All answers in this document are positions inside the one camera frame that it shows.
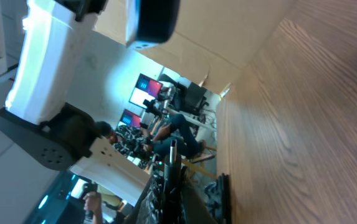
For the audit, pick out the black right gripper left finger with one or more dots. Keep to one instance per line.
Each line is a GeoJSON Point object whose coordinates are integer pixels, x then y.
{"type": "Point", "coordinates": [148, 209]}

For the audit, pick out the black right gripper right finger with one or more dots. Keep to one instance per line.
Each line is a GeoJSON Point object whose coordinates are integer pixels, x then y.
{"type": "Point", "coordinates": [217, 209]}

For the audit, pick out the blue Galaxy smartphone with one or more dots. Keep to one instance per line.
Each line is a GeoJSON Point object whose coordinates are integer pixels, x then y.
{"type": "Point", "coordinates": [150, 22]}

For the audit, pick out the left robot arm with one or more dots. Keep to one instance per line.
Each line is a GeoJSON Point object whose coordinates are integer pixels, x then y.
{"type": "Point", "coordinates": [36, 115]}

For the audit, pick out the lower computer monitor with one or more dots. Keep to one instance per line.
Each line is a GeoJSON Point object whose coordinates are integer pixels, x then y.
{"type": "Point", "coordinates": [130, 119]}

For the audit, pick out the computer monitor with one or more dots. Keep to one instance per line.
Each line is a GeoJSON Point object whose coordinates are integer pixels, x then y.
{"type": "Point", "coordinates": [130, 119]}
{"type": "Point", "coordinates": [145, 88]}

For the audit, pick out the upper computer monitor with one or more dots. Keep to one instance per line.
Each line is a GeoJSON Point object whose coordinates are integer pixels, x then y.
{"type": "Point", "coordinates": [145, 88]}

